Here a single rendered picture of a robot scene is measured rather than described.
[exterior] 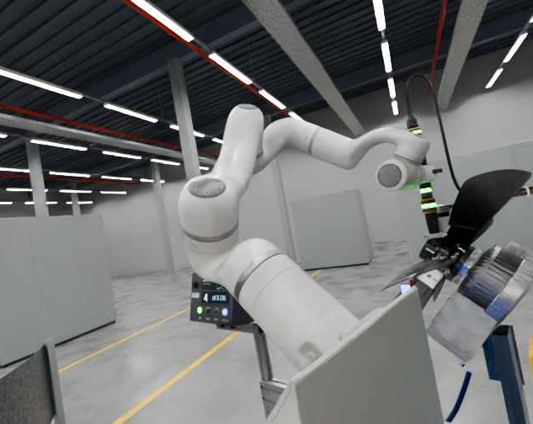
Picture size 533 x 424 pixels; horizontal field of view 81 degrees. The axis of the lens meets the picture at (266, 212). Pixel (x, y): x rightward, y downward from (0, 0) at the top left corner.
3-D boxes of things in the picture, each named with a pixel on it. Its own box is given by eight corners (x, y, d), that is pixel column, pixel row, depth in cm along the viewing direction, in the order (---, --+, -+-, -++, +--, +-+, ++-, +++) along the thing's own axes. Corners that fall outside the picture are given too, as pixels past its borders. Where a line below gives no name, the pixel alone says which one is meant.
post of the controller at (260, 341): (273, 378, 109) (263, 322, 110) (267, 383, 107) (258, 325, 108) (267, 377, 111) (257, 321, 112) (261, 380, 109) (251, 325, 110)
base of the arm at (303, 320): (354, 331, 36) (253, 239, 46) (279, 436, 41) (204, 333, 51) (400, 301, 51) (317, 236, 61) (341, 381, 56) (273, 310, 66)
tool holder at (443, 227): (447, 233, 106) (441, 204, 106) (457, 234, 99) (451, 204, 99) (420, 237, 107) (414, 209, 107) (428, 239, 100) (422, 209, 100)
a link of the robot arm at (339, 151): (336, 106, 97) (435, 140, 83) (317, 155, 102) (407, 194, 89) (324, 103, 89) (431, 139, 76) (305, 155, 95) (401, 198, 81)
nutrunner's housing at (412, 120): (439, 242, 104) (413, 110, 106) (445, 243, 100) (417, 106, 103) (428, 244, 105) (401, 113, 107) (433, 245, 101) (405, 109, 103)
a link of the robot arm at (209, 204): (231, 267, 64) (230, 208, 54) (175, 258, 65) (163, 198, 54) (267, 149, 102) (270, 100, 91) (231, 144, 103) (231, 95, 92)
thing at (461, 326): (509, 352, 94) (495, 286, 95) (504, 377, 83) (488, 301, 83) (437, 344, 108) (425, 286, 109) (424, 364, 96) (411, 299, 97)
